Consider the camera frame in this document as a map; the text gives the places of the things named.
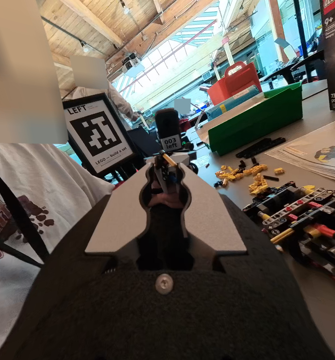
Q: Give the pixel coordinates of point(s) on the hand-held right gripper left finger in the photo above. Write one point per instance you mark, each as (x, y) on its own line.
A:
(116, 225)

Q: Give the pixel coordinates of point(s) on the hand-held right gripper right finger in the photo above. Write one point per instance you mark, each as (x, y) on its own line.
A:
(215, 225)

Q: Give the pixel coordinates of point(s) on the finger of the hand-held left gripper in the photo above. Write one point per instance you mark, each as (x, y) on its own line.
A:
(167, 185)
(185, 159)

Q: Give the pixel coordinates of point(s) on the black lego connector blue pin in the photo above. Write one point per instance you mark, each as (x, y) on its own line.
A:
(166, 171)

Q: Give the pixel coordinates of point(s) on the yellow lego axle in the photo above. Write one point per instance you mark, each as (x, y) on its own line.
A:
(169, 159)

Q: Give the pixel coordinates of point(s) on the pile of yellow lego pieces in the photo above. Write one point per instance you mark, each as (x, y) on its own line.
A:
(254, 174)

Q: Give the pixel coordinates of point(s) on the stack of black lego beams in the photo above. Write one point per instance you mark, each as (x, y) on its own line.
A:
(260, 147)

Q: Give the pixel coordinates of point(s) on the lego car chassis model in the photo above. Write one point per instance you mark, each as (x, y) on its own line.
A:
(296, 219)

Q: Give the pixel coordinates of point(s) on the yellow toy car set box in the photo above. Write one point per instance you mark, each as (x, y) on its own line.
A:
(334, 56)

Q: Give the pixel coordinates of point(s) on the person's left hand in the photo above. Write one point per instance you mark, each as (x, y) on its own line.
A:
(167, 201)

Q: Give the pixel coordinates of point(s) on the red office chair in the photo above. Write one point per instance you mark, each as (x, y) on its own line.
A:
(184, 123)

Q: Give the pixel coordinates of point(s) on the black armrest office chair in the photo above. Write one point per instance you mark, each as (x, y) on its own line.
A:
(142, 143)

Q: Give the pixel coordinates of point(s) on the white cardboard sheet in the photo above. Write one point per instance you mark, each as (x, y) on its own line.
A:
(204, 132)

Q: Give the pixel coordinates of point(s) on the light blue plastic bag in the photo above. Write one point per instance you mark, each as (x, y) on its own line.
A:
(232, 104)

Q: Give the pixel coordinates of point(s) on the black white marker card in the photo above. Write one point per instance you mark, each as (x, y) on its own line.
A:
(100, 135)

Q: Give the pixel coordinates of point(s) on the white ceiling projector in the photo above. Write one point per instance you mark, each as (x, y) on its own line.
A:
(131, 63)

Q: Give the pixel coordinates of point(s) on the green plastic bin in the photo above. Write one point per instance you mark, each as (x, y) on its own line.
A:
(254, 126)

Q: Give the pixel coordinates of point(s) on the open instruction booklet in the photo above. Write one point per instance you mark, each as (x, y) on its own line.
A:
(310, 157)

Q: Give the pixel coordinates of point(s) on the black disc-top stand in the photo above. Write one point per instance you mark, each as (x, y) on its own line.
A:
(300, 39)

